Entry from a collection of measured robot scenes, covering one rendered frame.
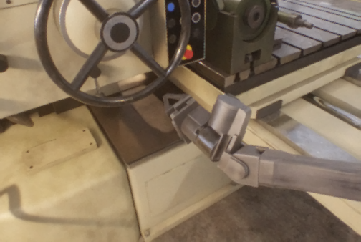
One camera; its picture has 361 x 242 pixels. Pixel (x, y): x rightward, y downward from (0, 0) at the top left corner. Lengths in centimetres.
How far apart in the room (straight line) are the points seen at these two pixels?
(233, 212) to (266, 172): 134
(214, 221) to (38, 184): 102
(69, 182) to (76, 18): 77
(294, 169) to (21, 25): 73
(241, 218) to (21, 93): 140
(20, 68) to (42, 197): 60
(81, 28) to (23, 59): 21
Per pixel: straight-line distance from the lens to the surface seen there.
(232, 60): 107
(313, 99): 162
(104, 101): 71
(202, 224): 178
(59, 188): 130
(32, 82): 91
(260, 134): 128
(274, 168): 51
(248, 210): 187
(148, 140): 137
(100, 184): 129
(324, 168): 50
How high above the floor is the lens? 152
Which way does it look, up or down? 35 degrees down
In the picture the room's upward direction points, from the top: 2 degrees counter-clockwise
